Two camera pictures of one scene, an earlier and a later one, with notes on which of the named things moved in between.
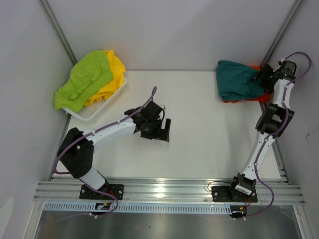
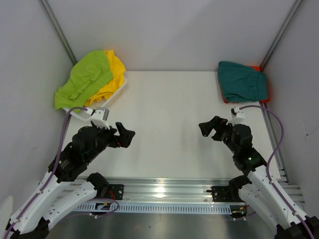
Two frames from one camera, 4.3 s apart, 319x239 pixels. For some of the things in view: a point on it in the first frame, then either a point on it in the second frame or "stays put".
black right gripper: (267, 70) to (217, 123)
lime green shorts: (88, 73) stays put
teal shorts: (235, 81) stays put
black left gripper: (162, 134) to (124, 138)
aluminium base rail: (170, 191) stays put
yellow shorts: (118, 71) stays put
